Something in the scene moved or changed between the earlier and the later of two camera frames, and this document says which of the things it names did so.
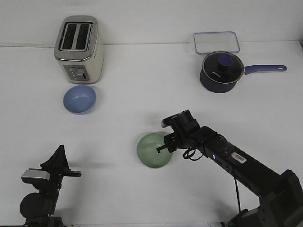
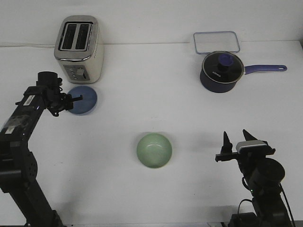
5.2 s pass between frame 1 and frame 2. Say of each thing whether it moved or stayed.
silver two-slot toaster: stayed
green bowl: stayed
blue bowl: stayed
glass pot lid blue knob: stayed
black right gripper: moved
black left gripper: moved
